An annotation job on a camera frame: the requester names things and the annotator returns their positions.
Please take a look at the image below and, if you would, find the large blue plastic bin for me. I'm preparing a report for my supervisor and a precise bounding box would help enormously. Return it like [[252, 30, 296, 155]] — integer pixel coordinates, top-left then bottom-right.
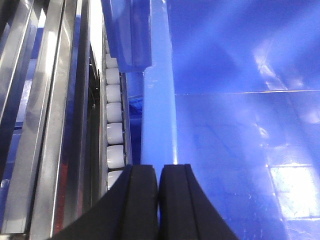
[[141, 0, 320, 240]]

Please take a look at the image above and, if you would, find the stainless steel shelf rail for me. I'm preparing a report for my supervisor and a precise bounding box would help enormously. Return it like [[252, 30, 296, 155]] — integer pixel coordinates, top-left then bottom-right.
[[0, 0, 105, 240]]

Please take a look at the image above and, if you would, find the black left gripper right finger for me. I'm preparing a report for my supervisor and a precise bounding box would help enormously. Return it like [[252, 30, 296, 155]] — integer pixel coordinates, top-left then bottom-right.
[[158, 164, 238, 240]]

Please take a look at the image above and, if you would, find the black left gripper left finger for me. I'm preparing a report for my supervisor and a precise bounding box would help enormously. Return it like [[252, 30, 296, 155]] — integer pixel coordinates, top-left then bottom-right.
[[52, 165, 158, 240]]

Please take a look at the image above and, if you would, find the white roller track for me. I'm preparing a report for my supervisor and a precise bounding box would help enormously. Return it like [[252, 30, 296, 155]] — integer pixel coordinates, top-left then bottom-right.
[[98, 35, 133, 198]]

